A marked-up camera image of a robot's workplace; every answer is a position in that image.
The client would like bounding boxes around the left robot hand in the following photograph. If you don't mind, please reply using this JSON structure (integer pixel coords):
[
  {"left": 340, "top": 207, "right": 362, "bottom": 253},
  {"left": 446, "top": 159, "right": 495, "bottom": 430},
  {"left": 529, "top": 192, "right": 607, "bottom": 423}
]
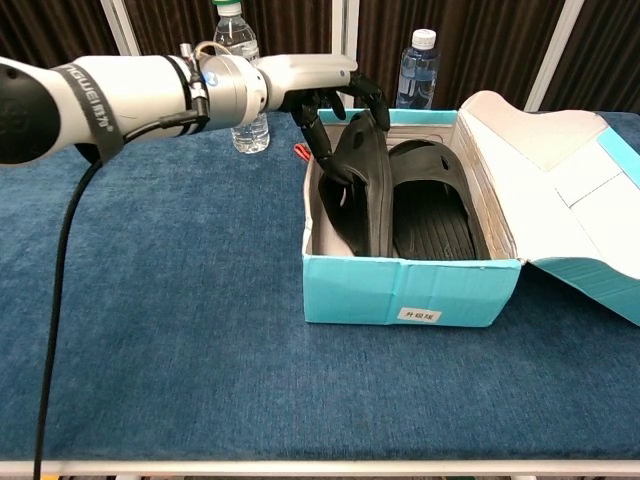
[{"left": 259, "top": 53, "right": 391, "bottom": 184}]

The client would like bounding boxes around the black rubber slipper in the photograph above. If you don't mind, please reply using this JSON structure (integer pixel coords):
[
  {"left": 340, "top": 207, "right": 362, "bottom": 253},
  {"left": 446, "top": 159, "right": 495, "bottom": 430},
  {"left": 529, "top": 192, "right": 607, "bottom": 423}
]
[
  {"left": 318, "top": 110, "right": 394, "bottom": 257},
  {"left": 388, "top": 139, "right": 491, "bottom": 261}
]

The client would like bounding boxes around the light blue shoebox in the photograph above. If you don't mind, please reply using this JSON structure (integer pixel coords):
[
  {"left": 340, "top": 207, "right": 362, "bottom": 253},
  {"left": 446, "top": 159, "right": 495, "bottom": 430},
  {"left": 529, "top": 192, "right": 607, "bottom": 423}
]
[{"left": 301, "top": 89, "right": 640, "bottom": 329}]

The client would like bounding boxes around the tall clear water bottle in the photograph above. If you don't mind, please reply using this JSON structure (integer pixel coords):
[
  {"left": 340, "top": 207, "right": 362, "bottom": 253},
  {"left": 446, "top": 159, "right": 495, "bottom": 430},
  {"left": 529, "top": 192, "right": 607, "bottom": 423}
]
[{"left": 213, "top": 12, "right": 271, "bottom": 155}]

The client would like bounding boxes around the small blue water bottle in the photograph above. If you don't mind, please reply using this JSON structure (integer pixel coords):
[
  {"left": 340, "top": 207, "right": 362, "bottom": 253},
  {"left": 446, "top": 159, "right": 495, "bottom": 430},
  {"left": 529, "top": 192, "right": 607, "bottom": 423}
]
[{"left": 396, "top": 28, "right": 442, "bottom": 110}]

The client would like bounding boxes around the blue cloth covered table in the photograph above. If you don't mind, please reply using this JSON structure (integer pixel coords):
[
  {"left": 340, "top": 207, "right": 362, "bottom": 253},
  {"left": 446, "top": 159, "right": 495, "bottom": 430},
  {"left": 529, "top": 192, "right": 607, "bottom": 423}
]
[{"left": 0, "top": 109, "right": 640, "bottom": 476}]

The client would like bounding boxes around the aluminium partition post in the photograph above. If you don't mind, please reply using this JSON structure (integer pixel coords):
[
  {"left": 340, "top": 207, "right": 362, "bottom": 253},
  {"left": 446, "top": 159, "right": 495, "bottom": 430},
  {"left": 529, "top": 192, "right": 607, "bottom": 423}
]
[
  {"left": 330, "top": 0, "right": 360, "bottom": 109},
  {"left": 99, "top": 0, "right": 144, "bottom": 57},
  {"left": 524, "top": 0, "right": 586, "bottom": 111}
]

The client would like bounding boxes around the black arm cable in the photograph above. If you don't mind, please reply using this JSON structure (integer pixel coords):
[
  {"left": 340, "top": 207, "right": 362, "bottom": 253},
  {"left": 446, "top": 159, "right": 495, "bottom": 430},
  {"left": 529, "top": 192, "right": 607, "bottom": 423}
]
[{"left": 32, "top": 112, "right": 211, "bottom": 480}]

